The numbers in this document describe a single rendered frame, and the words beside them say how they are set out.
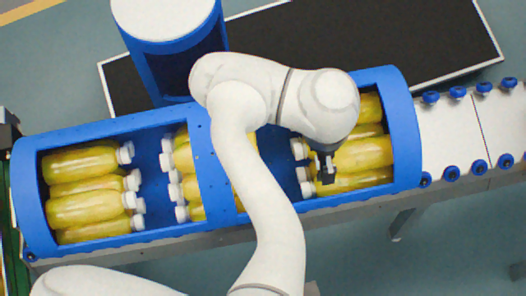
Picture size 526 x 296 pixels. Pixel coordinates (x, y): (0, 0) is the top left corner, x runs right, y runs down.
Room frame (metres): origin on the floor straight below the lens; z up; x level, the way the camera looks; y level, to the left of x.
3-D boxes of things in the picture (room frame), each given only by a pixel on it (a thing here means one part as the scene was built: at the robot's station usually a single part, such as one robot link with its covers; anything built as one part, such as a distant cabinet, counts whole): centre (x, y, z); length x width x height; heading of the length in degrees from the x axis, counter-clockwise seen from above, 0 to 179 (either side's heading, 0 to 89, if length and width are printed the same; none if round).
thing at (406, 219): (0.44, -0.45, 0.31); 0.06 x 0.06 x 0.63; 5
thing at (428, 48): (1.12, -0.19, 0.07); 1.50 x 0.52 x 0.15; 103
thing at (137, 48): (0.95, 0.21, 0.59); 0.28 x 0.28 x 0.88
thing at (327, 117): (0.43, -0.11, 1.48); 0.13 x 0.11 x 0.16; 68
